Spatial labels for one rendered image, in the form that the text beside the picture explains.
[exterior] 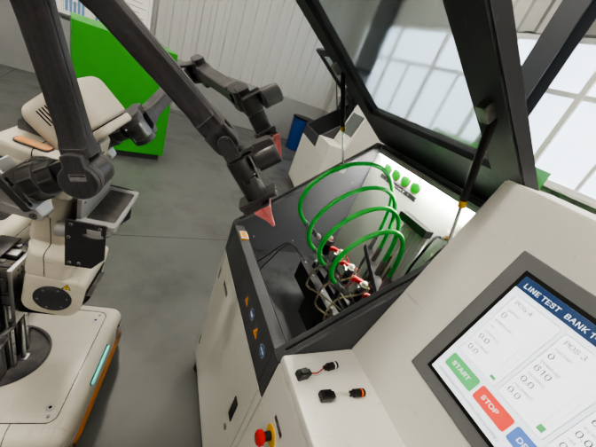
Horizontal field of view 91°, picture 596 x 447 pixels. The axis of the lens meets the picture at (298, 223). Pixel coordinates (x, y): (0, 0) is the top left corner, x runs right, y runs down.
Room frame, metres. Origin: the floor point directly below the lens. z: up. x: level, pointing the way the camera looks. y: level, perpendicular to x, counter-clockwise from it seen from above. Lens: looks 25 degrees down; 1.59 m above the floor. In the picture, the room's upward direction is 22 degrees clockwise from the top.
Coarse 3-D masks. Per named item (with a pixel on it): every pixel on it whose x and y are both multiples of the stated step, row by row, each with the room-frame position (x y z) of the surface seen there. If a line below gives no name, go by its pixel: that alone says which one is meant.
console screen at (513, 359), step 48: (528, 288) 0.53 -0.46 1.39; (576, 288) 0.50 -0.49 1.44; (480, 336) 0.51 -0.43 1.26; (528, 336) 0.48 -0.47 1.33; (576, 336) 0.45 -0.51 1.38; (432, 384) 0.49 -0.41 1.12; (480, 384) 0.45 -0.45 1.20; (528, 384) 0.43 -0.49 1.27; (576, 384) 0.40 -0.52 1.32; (480, 432) 0.40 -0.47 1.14; (528, 432) 0.38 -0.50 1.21; (576, 432) 0.36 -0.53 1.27
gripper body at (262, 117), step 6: (258, 114) 0.92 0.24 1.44; (264, 114) 0.94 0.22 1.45; (252, 120) 0.92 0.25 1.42; (258, 120) 0.92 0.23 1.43; (264, 120) 0.93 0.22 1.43; (258, 126) 0.92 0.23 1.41; (264, 126) 0.93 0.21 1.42; (270, 126) 0.94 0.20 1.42; (258, 132) 0.93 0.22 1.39; (264, 132) 0.90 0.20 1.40
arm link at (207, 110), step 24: (96, 0) 0.55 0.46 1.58; (120, 0) 0.57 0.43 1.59; (120, 24) 0.56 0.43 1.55; (144, 24) 0.60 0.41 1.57; (144, 48) 0.58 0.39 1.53; (168, 72) 0.59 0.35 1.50; (192, 96) 0.61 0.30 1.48; (192, 120) 0.61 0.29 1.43; (216, 120) 0.62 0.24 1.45; (216, 144) 0.63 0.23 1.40
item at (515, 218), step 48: (528, 192) 0.67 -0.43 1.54; (480, 240) 0.65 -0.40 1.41; (528, 240) 0.60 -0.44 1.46; (576, 240) 0.56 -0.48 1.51; (432, 288) 0.64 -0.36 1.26; (480, 288) 0.58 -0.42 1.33; (384, 336) 0.62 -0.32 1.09; (432, 336) 0.56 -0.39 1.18; (384, 384) 0.54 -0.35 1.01; (288, 432) 0.41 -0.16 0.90; (432, 432) 0.43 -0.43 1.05
